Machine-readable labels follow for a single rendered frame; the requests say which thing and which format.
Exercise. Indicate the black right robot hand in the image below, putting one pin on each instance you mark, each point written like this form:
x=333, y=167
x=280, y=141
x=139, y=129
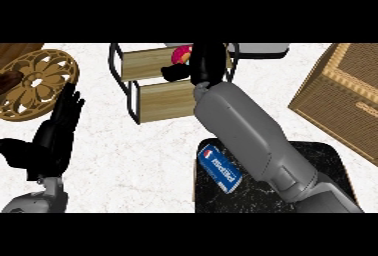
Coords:
x=207, y=63

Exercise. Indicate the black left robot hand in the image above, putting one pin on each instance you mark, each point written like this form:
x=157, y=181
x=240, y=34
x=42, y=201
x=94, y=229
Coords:
x=52, y=146

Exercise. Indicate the pink frosted cupcake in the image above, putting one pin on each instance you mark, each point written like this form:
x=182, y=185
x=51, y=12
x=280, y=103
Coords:
x=181, y=55

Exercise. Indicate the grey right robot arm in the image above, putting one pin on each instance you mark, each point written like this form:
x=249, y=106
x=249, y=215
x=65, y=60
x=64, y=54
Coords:
x=246, y=133

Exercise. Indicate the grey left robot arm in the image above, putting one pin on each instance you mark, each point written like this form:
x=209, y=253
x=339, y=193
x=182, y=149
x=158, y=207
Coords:
x=34, y=200

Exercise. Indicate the black marble tray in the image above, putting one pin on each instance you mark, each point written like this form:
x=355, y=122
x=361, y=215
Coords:
x=246, y=200

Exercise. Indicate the grey flat appliance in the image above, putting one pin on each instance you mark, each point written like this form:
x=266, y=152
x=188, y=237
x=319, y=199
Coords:
x=260, y=49

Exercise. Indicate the dark brown lump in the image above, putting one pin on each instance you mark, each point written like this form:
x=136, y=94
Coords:
x=8, y=82

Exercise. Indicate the golden ornate round trivet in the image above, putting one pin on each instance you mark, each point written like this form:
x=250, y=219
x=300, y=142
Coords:
x=42, y=70

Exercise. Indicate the brown wicker basket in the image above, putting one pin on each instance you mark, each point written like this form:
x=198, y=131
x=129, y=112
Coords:
x=340, y=100

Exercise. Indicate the brown wooden board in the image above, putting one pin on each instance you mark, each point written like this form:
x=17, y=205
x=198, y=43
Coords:
x=15, y=51

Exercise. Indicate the blue soda can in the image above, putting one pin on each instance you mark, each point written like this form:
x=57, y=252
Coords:
x=221, y=168

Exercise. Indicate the wooden tiered shelf black frame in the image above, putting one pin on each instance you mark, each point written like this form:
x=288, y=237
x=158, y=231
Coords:
x=163, y=100

